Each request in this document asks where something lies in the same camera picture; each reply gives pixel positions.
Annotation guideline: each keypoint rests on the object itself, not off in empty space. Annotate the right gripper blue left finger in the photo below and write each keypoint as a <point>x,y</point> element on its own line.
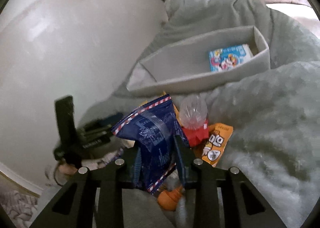
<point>136,169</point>

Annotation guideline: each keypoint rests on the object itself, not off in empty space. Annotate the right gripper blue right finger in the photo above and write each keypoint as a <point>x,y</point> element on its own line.
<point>184,158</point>

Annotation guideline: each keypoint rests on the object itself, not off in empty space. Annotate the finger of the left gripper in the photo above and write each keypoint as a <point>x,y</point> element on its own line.
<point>101,124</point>
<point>98,136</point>

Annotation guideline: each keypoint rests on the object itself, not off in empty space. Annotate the navy blue snack bag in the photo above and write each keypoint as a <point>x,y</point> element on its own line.
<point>156,142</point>

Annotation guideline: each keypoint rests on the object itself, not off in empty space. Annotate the orange snack packet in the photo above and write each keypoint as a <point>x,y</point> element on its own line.
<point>219,135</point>

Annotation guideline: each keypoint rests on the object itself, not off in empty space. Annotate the clear bottle orange cap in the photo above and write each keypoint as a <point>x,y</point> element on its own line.
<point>192,117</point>

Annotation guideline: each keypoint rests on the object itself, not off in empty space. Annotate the yellow cracker packet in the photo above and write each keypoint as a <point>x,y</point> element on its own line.
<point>164,109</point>

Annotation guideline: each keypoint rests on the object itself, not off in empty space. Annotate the person hand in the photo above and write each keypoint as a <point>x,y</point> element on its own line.
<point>67,169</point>

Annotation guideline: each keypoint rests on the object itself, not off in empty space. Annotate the grey fabric organizer bin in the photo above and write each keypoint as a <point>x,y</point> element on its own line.
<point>183,67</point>

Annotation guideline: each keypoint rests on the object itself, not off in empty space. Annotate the grey fleece blanket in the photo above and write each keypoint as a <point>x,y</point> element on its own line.
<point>275,114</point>

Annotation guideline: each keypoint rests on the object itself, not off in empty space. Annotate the blue cartoon box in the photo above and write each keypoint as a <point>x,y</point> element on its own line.
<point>229,58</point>

